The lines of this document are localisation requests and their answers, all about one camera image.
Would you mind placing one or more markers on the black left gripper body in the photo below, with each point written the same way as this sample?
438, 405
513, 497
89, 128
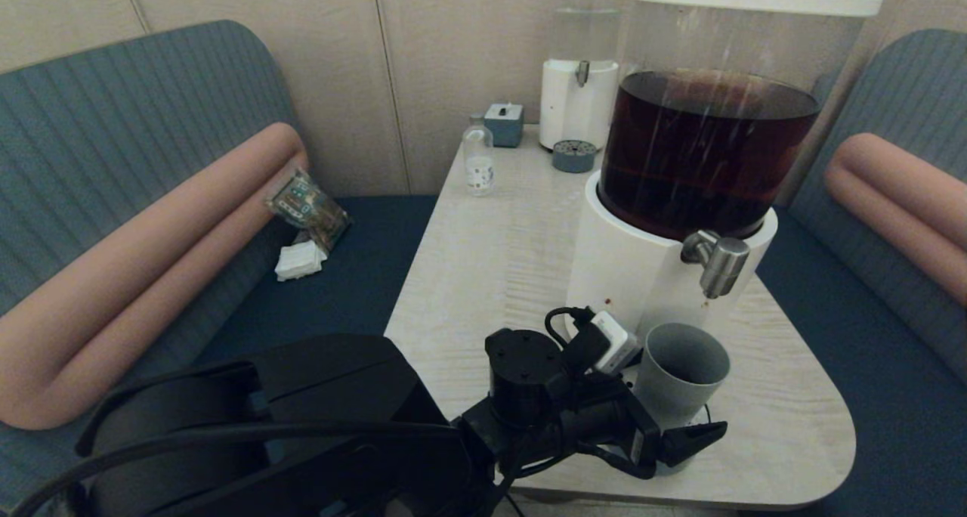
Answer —
604, 419

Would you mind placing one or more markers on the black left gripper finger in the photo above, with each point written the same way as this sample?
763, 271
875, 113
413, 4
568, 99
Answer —
691, 438

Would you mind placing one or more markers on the grey plastic cup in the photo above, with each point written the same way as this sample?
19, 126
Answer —
680, 373

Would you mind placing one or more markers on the steel dispenser tap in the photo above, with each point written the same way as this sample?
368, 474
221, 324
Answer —
721, 264

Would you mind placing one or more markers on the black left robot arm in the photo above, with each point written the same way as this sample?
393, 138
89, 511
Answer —
340, 426

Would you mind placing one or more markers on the round grey drip tray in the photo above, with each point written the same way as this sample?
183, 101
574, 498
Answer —
684, 465

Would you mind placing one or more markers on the small blue perforated drip tray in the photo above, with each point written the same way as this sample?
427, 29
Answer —
573, 156

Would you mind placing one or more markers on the large white tea dispenser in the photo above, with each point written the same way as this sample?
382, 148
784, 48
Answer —
680, 147

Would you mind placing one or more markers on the clear plastic bottle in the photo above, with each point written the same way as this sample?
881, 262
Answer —
478, 162

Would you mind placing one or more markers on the small blue-grey box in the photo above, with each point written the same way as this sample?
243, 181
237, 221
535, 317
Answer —
504, 125

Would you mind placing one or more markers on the small white water dispenser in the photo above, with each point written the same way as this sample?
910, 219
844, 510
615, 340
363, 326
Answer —
570, 101

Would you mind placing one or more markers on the pink bolster cushion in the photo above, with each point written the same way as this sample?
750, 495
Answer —
899, 192
151, 245

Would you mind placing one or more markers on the white tissue pack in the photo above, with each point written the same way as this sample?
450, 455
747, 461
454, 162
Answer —
301, 260

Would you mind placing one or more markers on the teal upholstered bench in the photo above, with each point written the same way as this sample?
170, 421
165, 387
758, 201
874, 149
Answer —
906, 86
113, 109

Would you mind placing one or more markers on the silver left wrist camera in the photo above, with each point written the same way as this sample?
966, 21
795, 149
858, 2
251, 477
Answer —
616, 343

